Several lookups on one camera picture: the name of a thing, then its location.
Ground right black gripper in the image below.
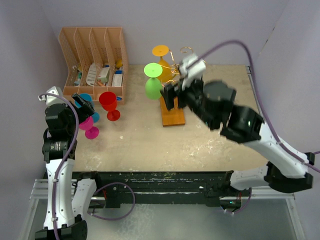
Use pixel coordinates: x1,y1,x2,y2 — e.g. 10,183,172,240
159,71,217,128

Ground green plastic wine glass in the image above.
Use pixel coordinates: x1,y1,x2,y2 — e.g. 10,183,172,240
144,62,163,100

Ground blue plastic wine glass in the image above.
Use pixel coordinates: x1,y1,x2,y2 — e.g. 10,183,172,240
75,93,100,123

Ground red plastic wine glass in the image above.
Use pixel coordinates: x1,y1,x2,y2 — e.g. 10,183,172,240
99,91,121,122

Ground pink plastic wine glass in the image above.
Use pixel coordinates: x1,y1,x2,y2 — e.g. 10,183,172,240
79,116,100,140

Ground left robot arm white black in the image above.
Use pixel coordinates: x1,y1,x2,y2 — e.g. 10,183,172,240
34,89,103,240

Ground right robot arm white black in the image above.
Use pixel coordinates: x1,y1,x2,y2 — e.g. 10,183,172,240
160,79,315,196

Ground wooden rack base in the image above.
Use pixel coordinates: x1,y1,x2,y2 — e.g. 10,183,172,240
159,97,186,127

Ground orange plastic wine glass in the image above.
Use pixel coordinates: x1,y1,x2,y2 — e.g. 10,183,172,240
152,45,173,84

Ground white blister pack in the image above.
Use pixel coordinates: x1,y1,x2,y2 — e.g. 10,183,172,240
85,62,97,87

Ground white medicine box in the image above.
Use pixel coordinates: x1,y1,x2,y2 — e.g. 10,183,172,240
97,66,110,84

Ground white blue box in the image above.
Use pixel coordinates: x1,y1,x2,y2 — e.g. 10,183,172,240
111,70,124,87

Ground peach plastic file organizer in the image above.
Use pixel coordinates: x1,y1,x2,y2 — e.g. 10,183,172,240
58,26,129,105

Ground yellow object in organizer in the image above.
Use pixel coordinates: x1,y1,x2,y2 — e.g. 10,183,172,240
115,59,123,69

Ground gold wire glass rack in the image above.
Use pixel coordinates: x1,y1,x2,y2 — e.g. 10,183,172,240
161,46,194,87

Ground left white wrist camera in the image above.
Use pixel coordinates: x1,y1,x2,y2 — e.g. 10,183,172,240
38,86,64,107

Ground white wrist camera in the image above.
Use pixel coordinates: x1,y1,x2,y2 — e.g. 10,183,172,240
38,86,64,107
179,53,206,91

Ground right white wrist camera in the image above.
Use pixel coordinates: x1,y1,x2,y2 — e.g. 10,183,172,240
179,53,206,91

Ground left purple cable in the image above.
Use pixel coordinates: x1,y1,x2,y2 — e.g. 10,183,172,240
37,92,81,240

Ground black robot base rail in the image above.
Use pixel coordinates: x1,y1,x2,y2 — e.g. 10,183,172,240
72,171,251,209

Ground aluminium frame rail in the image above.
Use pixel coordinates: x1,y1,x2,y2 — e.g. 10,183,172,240
246,65,306,240

